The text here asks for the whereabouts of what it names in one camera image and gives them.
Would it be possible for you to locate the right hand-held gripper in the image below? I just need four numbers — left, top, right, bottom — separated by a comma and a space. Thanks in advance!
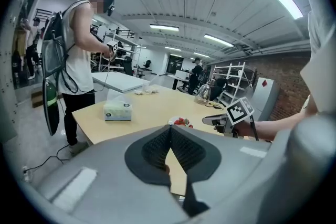
202, 97, 255, 137

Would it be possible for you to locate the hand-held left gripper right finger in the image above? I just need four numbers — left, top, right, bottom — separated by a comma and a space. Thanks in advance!
172, 124, 286, 224

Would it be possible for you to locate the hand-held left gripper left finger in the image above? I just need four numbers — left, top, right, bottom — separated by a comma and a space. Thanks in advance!
25, 124, 190, 224

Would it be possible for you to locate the white plate with strawberries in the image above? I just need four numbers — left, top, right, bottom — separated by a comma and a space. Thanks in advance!
167, 115, 194, 129

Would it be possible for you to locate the person's right forearm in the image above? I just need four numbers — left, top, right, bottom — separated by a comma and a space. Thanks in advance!
256, 110, 319, 143

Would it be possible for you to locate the person's right hand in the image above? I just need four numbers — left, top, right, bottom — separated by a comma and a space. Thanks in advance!
232, 119, 258, 140

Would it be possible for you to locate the white shelf rack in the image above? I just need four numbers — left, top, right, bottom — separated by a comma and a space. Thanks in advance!
211, 61, 257, 108
90, 30, 142, 78

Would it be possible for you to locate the round pale table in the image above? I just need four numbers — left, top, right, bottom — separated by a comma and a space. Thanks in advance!
167, 73, 190, 90

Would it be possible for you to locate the grey metal cabinet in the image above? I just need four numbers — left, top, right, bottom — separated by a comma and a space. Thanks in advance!
251, 77, 279, 121

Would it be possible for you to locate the black double door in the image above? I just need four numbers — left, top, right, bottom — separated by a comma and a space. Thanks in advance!
166, 54, 184, 74

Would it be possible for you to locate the pale tissue box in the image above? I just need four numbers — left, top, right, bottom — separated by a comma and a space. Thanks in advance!
103, 101, 132, 122

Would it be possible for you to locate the white power strip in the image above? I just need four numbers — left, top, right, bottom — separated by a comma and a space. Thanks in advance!
22, 166, 33, 182

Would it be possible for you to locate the white desk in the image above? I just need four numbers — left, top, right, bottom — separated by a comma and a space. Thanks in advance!
91, 71, 150, 94

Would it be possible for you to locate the person's grey shirt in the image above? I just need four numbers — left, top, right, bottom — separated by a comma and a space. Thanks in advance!
299, 0, 336, 113

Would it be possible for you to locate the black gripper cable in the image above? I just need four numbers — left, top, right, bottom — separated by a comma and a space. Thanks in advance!
249, 114, 260, 142

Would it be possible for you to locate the black floor cable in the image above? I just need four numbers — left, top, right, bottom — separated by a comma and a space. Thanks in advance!
25, 143, 77, 174

